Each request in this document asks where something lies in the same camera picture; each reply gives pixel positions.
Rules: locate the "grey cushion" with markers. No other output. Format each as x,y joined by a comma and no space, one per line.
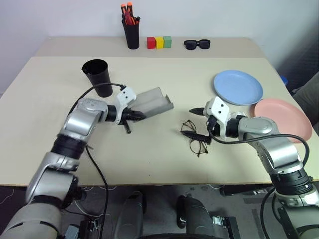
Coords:
307,97

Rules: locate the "black cup holding markers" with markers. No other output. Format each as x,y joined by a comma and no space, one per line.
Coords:
131,36

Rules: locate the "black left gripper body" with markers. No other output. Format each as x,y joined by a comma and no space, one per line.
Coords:
128,115

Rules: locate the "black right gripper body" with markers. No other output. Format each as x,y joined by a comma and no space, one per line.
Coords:
211,123

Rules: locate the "red block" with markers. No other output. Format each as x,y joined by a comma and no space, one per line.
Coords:
151,42

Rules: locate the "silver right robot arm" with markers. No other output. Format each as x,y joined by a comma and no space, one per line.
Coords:
259,124

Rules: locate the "pink plate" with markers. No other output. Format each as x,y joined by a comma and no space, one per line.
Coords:
286,114

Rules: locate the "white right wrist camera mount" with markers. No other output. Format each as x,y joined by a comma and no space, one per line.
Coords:
219,105

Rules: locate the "metal bracket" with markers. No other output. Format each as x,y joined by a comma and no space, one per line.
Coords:
91,226
221,222

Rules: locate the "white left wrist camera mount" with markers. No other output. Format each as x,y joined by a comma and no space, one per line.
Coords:
125,95

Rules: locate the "thin-framed clear eyeglasses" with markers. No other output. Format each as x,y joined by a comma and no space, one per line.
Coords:
195,147

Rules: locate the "black sunglasses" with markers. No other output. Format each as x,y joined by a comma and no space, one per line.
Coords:
192,45

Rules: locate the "empty black cup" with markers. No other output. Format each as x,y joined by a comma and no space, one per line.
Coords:
99,74

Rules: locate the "black bar under table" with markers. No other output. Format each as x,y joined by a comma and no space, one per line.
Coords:
239,190

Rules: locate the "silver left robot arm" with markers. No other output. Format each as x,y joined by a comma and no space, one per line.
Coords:
82,119

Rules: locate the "blue plate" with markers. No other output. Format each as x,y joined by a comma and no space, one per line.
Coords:
239,85

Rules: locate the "yellow block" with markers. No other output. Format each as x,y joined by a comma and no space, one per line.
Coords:
159,42

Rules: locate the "grey glasses case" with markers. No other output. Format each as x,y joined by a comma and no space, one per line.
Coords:
155,100

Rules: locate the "blue bottle cap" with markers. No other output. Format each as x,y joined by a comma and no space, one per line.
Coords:
284,80

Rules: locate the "dark grey rounded shell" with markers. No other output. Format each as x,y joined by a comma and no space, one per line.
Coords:
193,219
132,216

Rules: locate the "green block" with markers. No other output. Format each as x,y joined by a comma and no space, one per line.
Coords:
168,41

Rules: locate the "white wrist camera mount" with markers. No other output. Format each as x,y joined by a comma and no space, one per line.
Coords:
125,95
219,105

